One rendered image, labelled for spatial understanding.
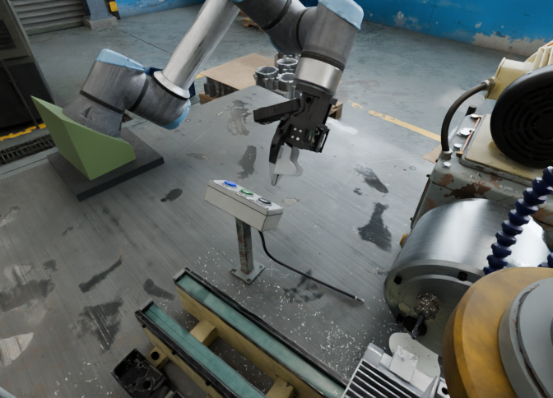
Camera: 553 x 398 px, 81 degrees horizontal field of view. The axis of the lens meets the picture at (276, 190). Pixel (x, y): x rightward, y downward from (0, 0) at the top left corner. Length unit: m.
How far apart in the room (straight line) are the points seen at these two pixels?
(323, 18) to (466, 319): 0.54
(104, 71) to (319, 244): 0.90
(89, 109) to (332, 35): 0.88
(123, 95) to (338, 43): 0.84
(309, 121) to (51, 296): 0.78
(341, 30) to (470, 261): 0.44
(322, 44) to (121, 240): 0.79
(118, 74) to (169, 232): 0.57
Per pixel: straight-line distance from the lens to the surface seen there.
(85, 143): 1.25
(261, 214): 0.68
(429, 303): 0.60
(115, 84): 1.28
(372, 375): 0.49
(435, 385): 0.46
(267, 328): 0.69
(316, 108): 0.65
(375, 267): 0.97
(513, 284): 0.31
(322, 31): 0.67
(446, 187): 0.74
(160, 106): 1.31
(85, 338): 0.94
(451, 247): 0.58
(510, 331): 0.26
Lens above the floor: 1.55
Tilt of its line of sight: 41 degrees down
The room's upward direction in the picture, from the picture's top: straight up
